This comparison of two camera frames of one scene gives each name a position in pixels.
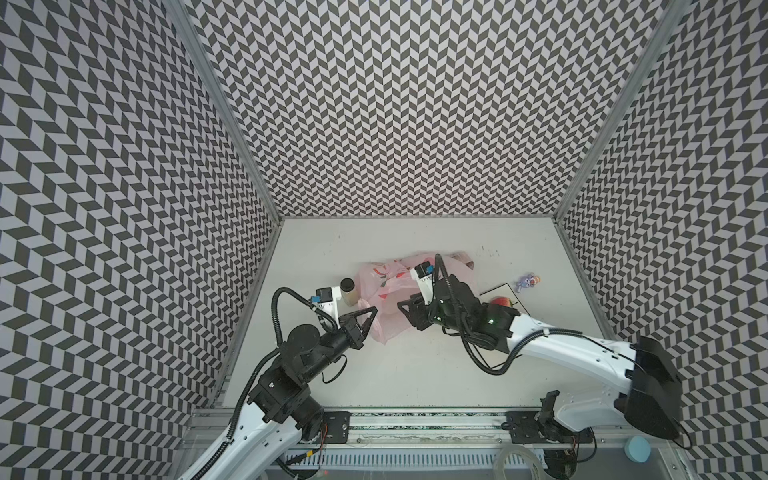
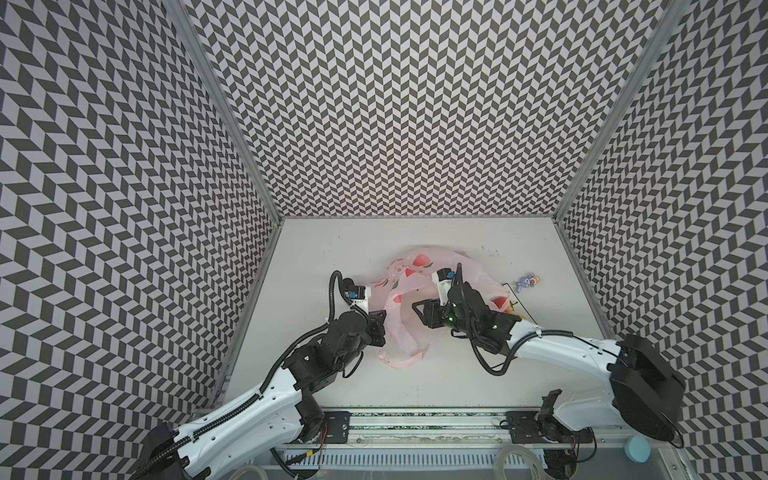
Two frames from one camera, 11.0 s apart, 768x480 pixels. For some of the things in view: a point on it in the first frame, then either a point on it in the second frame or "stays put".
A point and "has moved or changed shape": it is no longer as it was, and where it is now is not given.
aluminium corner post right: x=672 y=17 stays put
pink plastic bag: x=382 y=284 has moved or changed shape
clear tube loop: x=529 y=452 stays put
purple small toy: x=526 y=281 stays put
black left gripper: x=351 y=328 to x=376 y=324
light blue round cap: x=638 y=449 stays put
